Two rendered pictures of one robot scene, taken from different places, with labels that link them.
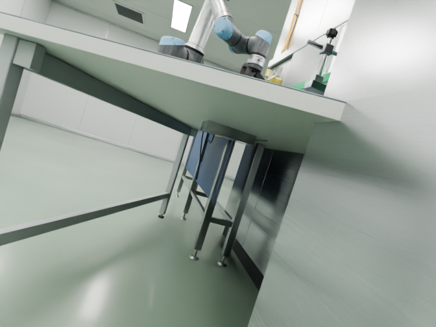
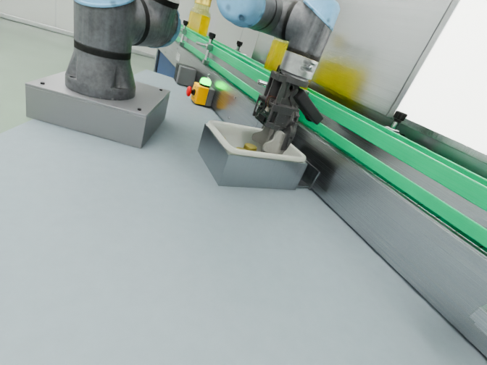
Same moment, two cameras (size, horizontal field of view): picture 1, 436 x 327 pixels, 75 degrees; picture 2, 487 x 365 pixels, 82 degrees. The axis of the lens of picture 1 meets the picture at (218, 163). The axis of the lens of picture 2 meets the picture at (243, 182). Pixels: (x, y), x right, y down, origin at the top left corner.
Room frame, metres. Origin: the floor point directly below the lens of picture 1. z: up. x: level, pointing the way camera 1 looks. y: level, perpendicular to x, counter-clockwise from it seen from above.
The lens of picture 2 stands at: (0.65, 0.24, 1.05)
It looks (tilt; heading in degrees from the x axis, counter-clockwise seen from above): 26 degrees down; 339
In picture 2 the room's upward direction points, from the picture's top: 20 degrees clockwise
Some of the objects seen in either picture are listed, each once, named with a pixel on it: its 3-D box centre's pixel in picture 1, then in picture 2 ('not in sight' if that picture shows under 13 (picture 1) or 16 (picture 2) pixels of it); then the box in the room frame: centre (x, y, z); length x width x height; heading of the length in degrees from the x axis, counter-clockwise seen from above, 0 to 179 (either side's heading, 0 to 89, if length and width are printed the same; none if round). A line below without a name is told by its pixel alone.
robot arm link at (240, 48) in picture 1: (240, 43); (267, 12); (1.31, 0.07, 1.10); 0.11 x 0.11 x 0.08; 55
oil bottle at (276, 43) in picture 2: not in sight; (274, 64); (1.72, -0.13, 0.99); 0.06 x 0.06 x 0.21; 13
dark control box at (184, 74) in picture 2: not in sight; (185, 75); (2.09, 0.16, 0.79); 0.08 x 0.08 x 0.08; 13
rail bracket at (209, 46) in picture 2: not in sight; (203, 48); (1.99, 0.11, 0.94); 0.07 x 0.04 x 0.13; 103
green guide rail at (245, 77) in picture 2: not in sight; (193, 43); (2.30, 0.14, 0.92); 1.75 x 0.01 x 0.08; 13
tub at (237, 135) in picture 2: not in sight; (251, 153); (1.28, 0.00, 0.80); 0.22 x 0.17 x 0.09; 103
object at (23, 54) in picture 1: (130, 175); not in sight; (1.40, 0.40, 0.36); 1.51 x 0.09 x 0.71; 170
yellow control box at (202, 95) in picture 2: not in sight; (201, 94); (1.82, 0.09, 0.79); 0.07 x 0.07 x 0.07; 13
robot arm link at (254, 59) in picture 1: (255, 62); (298, 67); (1.27, -0.02, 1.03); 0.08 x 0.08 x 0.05
